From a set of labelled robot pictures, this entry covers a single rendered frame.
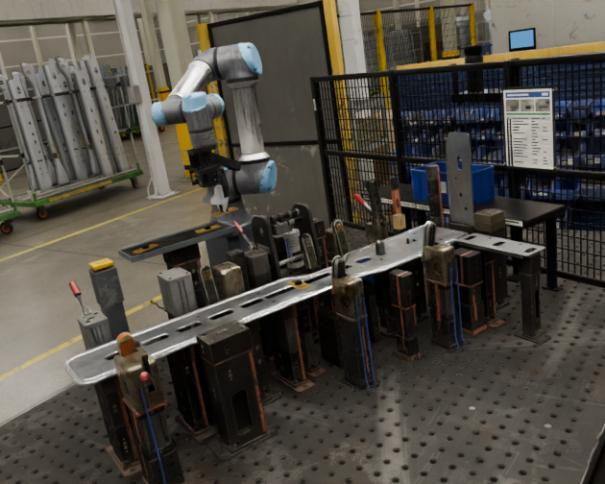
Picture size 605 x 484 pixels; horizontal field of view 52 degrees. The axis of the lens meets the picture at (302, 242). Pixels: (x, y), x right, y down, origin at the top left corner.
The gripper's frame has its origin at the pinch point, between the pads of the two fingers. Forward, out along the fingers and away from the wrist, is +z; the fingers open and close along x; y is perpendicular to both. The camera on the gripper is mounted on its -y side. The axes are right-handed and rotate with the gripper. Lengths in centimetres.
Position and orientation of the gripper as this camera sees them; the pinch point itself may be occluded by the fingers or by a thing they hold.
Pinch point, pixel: (224, 206)
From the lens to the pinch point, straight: 194.0
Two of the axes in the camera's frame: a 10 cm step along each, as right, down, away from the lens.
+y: -7.7, 3.2, -5.4
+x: 6.1, 1.7, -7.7
